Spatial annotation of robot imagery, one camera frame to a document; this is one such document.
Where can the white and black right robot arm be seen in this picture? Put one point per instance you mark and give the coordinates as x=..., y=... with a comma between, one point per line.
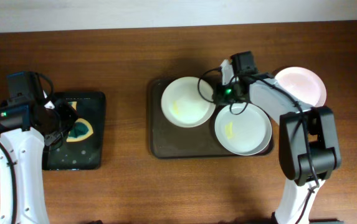
x=308, y=149

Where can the white plate back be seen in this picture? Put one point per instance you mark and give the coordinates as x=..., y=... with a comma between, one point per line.
x=187, y=102

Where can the white plate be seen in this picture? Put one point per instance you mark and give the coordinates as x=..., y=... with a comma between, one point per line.
x=187, y=102
x=304, y=84

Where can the dark brown serving tray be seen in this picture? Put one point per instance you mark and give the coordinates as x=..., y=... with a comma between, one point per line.
x=168, y=141

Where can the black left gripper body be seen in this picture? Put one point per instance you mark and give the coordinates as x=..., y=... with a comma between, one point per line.
x=63, y=116

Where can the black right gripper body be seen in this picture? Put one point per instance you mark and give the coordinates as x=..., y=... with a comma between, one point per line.
x=228, y=92

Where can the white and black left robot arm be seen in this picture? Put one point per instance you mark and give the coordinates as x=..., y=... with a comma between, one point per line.
x=25, y=130

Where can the black water tray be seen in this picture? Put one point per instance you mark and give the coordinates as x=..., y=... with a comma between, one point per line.
x=83, y=155

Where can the green and yellow sponge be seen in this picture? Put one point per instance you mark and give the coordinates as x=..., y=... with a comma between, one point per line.
x=81, y=130

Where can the pale grey plate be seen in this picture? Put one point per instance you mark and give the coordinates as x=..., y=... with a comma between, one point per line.
x=243, y=129

